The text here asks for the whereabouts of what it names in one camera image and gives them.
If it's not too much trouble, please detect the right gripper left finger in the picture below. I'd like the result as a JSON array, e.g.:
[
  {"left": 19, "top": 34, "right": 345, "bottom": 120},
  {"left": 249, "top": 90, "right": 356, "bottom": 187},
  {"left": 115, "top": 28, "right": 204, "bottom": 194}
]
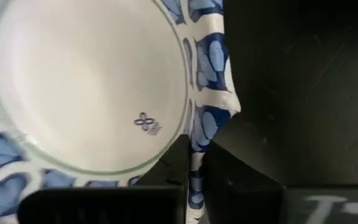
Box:
[{"left": 16, "top": 133, "right": 190, "bottom": 224}]

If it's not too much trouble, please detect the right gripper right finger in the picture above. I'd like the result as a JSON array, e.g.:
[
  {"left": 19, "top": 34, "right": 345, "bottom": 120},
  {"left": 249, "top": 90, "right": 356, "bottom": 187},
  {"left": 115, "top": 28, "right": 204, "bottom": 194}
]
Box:
[{"left": 201, "top": 140, "right": 285, "bottom": 224}]

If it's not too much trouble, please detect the white bowl blue floral rim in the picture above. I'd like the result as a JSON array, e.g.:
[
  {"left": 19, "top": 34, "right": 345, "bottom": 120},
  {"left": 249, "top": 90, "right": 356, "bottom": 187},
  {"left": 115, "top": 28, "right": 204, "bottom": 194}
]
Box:
[{"left": 0, "top": 0, "right": 242, "bottom": 224}]

